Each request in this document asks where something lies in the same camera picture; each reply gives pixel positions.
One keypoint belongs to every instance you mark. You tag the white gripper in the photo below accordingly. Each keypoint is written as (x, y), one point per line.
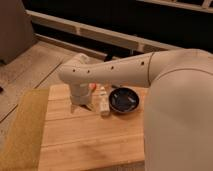
(80, 94)

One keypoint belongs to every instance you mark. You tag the dark ceramic bowl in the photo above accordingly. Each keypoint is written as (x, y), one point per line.
(123, 100)

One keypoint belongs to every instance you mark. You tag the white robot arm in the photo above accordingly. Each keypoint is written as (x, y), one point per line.
(178, 108)

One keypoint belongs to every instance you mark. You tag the white plastic bottle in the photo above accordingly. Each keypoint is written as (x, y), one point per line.
(104, 108)

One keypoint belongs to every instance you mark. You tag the wooden table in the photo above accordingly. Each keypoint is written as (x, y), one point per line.
(86, 140)

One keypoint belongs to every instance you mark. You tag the black table leg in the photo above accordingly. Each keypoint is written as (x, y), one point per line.
(108, 57)

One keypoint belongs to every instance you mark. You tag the yellow-green cloth mat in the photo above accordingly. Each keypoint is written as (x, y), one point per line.
(21, 151)

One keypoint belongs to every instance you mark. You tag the grey cabinet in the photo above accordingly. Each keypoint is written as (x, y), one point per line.
(16, 31)

